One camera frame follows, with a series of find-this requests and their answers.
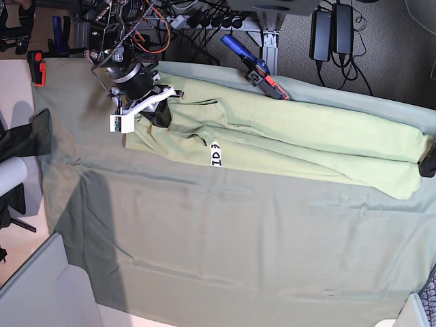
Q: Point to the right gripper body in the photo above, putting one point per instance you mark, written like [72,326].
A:
[148,104]

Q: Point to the light green T-shirt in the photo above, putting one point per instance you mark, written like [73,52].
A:
[259,134]

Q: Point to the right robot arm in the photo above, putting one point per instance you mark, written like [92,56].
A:
[116,45]

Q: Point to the person hand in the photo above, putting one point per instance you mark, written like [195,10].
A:
[24,4]

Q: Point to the white ID label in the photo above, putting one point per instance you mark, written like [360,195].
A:
[216,154]

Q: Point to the white power strip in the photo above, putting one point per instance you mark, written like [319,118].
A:
[220,22]

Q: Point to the blue orange bar clamp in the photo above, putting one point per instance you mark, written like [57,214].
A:
[258,74]

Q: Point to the red black clamp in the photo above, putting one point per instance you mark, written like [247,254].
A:
[37,67]

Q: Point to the dark green cloth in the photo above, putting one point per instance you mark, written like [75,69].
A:
[31,140]

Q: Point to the grey-green table cloth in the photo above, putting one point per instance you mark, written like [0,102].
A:
[198,246]

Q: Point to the white cylinder roll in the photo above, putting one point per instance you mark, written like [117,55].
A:
[13,172]

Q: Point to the black power adapter brick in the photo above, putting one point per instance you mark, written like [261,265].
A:
[320,41]

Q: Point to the white plastic bin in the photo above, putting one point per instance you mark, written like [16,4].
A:
[48,291]

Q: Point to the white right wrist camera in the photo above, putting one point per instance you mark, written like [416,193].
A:
[124,124]

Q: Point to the aluminium frame post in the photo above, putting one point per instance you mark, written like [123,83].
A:
[270,25]

